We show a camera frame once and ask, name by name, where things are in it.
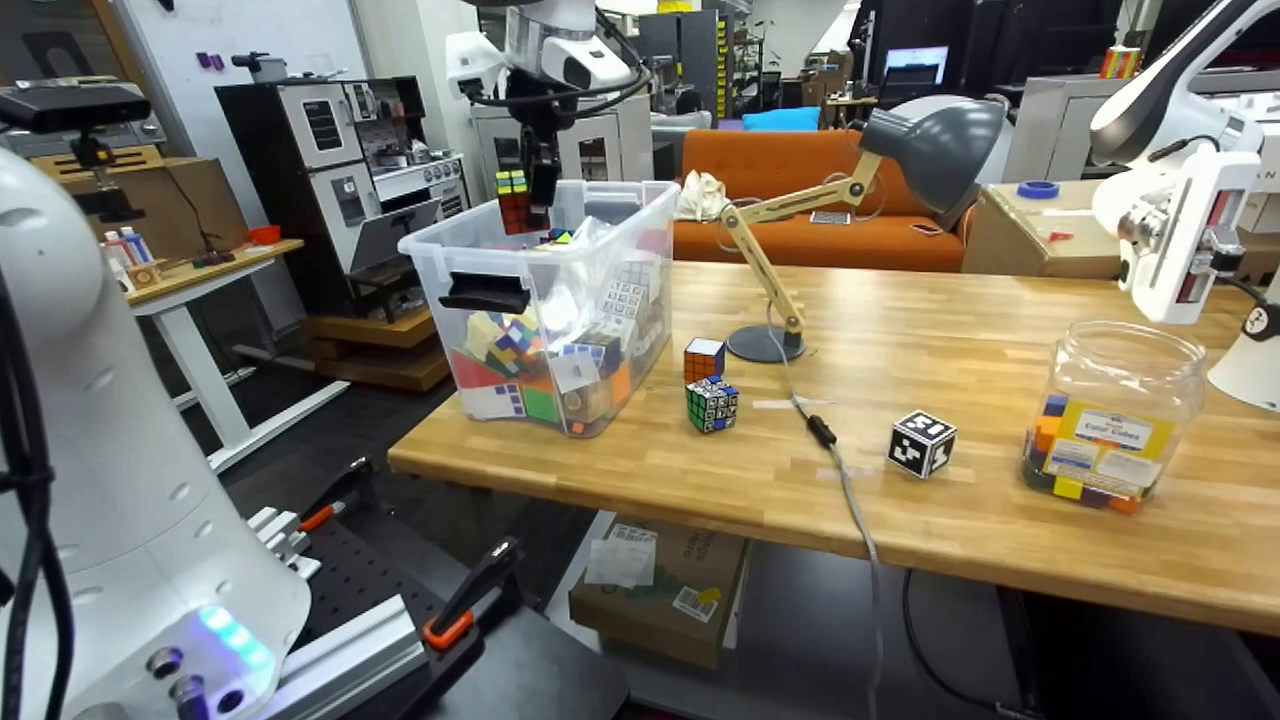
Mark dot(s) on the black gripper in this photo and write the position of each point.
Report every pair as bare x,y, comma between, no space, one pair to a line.
541,110

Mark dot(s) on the red yellow green rubik's cube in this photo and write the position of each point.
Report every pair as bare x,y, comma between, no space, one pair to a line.
515,196

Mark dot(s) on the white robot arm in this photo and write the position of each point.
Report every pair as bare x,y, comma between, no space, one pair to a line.
552,66

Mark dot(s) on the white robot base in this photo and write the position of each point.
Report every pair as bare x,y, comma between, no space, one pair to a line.
136,580

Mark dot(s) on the clear plastic storage box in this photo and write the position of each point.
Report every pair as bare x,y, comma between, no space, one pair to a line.
566,323

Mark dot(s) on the orange white rubik's cube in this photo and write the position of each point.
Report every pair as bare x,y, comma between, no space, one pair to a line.
702,358

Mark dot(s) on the small green blue rubik's cube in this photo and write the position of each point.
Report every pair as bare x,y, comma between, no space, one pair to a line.
708,405

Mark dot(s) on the cardboard box under table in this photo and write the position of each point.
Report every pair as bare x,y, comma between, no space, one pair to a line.
661,588

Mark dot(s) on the black white patterned cube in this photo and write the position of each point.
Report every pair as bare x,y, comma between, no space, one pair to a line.
922,441

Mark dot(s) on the cardboard box with blue lid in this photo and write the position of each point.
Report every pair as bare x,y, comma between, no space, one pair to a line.
1040,236

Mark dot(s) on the black white equipment cabinet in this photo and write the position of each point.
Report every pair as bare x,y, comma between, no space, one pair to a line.
344,169

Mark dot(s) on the orange sofa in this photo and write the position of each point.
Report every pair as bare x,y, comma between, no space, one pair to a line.
819,201

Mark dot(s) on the grey wooden desk lamp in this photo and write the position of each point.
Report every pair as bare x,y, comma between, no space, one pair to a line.
944,148

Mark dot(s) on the black orange clamp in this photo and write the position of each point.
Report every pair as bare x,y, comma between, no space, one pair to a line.
493,576

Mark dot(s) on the clear jar with blocks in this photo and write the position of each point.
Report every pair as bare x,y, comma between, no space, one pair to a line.
1112,411

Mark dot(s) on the black camera on tripod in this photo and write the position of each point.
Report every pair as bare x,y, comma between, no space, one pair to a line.
77,110

